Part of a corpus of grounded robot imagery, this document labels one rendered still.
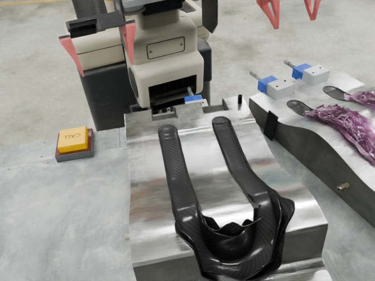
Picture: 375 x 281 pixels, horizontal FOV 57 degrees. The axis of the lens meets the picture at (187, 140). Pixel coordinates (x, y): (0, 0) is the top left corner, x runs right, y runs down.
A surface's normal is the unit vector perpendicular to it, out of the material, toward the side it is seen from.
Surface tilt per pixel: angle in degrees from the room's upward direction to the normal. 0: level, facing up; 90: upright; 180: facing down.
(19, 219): 0
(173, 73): 98
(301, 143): 90
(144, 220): 16
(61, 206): 0
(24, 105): 0
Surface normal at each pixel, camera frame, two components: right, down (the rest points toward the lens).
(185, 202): -0.14, -0.95
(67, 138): -0.06, -0.74
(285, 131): -0.88, 0.35
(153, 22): 0.38, 0.70
